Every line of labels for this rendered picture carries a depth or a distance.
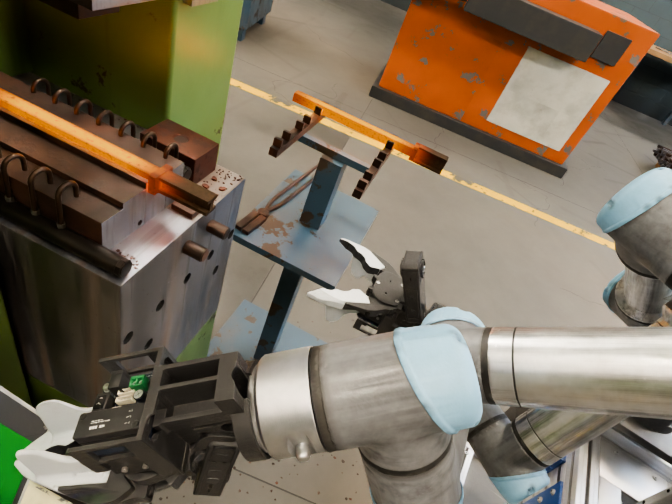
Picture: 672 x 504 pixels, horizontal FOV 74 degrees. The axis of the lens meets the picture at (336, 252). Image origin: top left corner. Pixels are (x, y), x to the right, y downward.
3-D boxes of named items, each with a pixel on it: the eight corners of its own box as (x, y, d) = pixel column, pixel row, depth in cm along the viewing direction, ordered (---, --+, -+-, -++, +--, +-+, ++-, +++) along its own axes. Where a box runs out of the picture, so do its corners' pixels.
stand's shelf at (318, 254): (376, 215, 141) (379, 210, 139) (332, 292, 110) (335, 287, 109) (293, 173, 143) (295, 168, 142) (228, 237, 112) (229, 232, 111)
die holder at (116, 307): (217, 309, 122) (246, 177, 94) (121, 425, 93) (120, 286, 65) (45, 219, 126) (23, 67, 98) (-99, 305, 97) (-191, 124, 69)
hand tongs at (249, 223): (335, 151, 158) (336, 148, 158) (345, 157, 158) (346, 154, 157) (234, 227, 113) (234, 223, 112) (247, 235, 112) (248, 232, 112)
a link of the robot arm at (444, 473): (478, 449, 43) (469, 366, 38) (457, 570, 35) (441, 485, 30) (401, 433, 47) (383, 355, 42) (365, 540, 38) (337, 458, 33)
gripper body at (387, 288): (347, 326, 71) (415, 361, 70) (366, 291, 66) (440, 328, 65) (361, 296, 77) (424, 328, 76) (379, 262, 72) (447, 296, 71)
